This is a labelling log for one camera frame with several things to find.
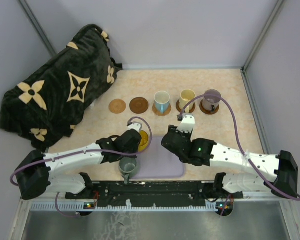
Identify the yellow mug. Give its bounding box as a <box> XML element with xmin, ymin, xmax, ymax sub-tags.
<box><xmin>138</xmin><ymin>130</ymin><xmax>150</xmax><ymax>152</ymax></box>

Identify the grey green mug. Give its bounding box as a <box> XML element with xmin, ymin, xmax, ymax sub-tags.
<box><xmin>119</xmin><ymin>157</ymin><xmax>140</xmax><ymax>185</ymax></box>

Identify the woven rattan coaster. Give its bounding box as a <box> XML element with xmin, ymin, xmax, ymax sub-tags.
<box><xmin>152</xmin><ymin>104</ymin><xmax>172</xmax><ymax>117</ymax></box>
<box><xmin>108</xmin><ymin>98</ymin><xmax>127</xmax><ymax>114</ymax></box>

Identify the dark brown wooden coaster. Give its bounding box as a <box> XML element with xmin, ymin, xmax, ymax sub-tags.
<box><xmin>129</xmin><ymin>97</ymin><xmax>149</xmax><ymax>114</ymax></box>

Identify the light brown wooden coaster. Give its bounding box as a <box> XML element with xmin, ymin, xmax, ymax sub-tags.
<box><xmin>199</xmin><ymin>100</ymin><xmax>220</xmax><ymax>115</ymax></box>

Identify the purple translucent mug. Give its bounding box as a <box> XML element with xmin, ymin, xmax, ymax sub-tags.
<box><xmin>203</xmin><ymin>89</ymin><xmax>222</xmax><ymax>111</ymax></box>

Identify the cream mug blue handle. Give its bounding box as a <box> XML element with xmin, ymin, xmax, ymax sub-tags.
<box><xmin>154</xmin><ymin>91</ymin><xmax>170</xmax><ymax>114</ymax></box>

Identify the beige mug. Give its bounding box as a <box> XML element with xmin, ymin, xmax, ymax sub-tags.
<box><xmin>179</xmin><ymin>89</ymin><xmax>196</xmax><ymax>113</ymax></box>

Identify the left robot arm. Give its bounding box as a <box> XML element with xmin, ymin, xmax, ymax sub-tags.
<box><xmin>13</xmin><ymin>122</ymin><xmax>142</xmax><ymax>200</ymax></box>

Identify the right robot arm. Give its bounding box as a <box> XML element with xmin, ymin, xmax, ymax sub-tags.
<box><xmin>161</xmin><ymin>114</ymin><xmax>300</xmax><ymax>201</ymax></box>

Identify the lavender plastic tray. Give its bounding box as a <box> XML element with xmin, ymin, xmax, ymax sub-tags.
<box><xmin>133</xmin><ymin>136</ymin><xmax>185</xmax><ymax>180</ymax></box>

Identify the black floral plush blanket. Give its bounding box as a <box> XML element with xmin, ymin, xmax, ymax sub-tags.
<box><xmin>0</xmin><ymin>24</ymin><xmax>123</xmax><ymax>151</ymax></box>

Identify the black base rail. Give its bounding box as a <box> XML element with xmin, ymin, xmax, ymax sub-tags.
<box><xmin>65</xmin><ymin>180</ymin><xmax>229</xmax><ymax>208</ymax></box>

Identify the aluminium frame front rail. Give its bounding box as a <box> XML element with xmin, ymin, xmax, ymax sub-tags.
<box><xmin>19</xmin><ymin>180</ymin><xmax>293</xmax><ymax>212</ymax></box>

